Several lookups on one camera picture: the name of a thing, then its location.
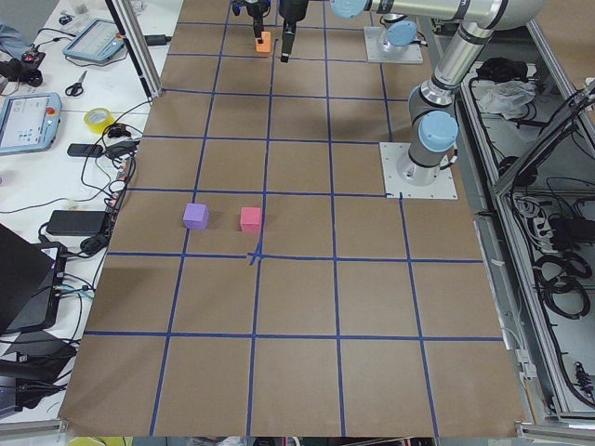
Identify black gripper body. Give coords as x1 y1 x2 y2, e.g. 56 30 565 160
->
243 0 271 19
278 0 309 22

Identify orange foam cube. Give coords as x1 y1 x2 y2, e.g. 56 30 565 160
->
255 31 272 55

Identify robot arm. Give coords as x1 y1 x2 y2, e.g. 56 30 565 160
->
230 0 419 52
330 0 544 187

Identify blue teach pendant far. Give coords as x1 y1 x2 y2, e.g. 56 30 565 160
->
62 19 124 64

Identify blue teach pendant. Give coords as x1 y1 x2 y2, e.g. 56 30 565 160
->
1 92 62 155
62 19 124 64

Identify yellow tape roll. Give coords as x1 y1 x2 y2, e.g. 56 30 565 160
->
84 107 115 135

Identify pink foam cube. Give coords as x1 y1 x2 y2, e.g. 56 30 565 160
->
240 206 262 233

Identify purple foam cube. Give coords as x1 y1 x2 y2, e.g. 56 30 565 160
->
182 203 209 230

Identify blue teach pendant near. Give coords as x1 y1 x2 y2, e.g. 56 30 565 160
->
1 92 62 155

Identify black power brick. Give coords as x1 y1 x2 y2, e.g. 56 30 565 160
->
46 210 107 236

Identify black laptop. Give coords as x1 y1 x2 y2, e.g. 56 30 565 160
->
1 226 66 335

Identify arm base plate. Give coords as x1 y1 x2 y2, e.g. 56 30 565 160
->
364 26 423 64
379 142 457 200

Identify aluminium frame post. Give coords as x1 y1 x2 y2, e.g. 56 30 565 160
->
105 0 162 100

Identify black handled scissors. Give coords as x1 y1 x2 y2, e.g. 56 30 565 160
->
64 71 86 98

